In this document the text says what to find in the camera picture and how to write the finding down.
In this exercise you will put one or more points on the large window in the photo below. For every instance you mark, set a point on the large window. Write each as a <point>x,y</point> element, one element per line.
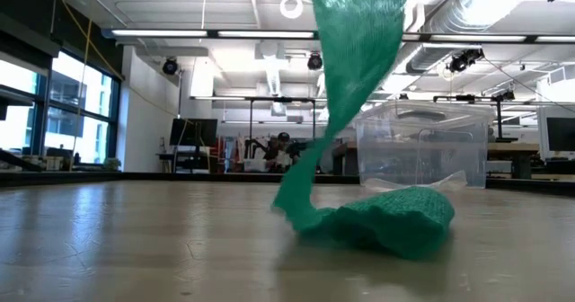
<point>81,91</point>

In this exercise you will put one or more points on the silver ventilation duct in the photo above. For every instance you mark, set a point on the silver ventilation duct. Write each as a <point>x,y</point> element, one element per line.
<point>444,14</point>

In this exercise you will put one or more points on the black computer monitor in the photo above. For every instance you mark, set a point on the black computer monitor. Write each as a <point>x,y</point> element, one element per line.
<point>561,133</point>
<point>193,132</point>

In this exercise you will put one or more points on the clear plastic container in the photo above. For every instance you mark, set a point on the clear plastic container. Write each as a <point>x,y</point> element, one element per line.
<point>476,149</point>

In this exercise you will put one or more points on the crumpled clear plastic bag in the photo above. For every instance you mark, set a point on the crumpled clear plastic bag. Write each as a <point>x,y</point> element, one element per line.
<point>449,181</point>

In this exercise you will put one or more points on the long ceiling tube light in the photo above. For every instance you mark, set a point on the long ceiling tube light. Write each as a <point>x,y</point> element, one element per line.
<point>476,38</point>
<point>179,32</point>

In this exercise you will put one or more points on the green elastic bandage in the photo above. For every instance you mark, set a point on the green elastic bandage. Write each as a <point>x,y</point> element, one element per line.
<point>359,46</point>

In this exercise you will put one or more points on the black stand frame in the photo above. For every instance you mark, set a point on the black stand frame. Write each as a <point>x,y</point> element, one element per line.
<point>278,99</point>

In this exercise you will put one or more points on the black ceiling spotlight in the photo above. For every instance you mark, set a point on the black ceiling spotlight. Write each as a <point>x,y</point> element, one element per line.
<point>170,66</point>
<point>465,59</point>
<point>314,61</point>

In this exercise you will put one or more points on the person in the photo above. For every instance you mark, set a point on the person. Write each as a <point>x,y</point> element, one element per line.
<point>283,151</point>

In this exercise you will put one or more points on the wooden workbench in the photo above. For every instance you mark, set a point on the wooden workbench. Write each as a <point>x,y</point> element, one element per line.
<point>512,148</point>

